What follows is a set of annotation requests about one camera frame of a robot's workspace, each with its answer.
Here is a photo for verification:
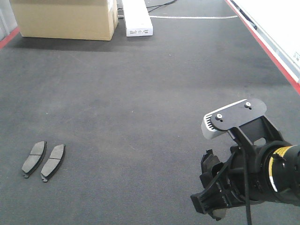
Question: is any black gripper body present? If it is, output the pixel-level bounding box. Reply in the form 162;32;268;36
227;116;288;204

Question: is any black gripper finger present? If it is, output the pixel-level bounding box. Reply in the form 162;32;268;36
190;162;230;214

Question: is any grey brake pad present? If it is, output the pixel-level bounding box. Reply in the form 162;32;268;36
22;141;47;179
200;149;227;221
41;144;66;183

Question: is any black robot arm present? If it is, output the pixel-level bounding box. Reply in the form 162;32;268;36
191;116;300;220

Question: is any white panel with metal trim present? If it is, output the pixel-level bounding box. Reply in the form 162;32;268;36
226;0;300;92

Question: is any long white carton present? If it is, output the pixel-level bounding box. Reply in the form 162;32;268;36
122;0;153;37

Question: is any brown cardboard box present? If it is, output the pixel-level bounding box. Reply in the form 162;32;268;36
10;0;118;41

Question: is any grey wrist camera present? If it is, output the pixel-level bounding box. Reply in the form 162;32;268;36
201;98;267;139

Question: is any black floor cable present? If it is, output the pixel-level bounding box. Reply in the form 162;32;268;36
117;0;176;14

